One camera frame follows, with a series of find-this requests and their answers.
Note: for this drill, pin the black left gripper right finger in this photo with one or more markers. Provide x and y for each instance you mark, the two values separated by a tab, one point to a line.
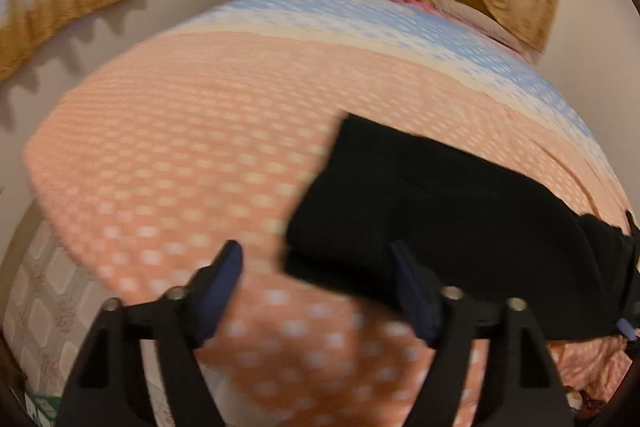
521	385

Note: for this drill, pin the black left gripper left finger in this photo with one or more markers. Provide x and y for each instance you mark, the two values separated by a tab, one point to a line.
107	384

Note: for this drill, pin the black pants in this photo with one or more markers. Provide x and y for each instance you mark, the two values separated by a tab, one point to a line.
486	229

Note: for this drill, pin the patterned mattress side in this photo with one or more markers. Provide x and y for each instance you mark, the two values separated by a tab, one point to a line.
52	304

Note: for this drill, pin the pink blue polka-dot bedspread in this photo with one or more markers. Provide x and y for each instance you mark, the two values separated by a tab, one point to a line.
212	130

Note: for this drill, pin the striped pillow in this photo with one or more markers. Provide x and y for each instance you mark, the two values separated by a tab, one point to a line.
467	15

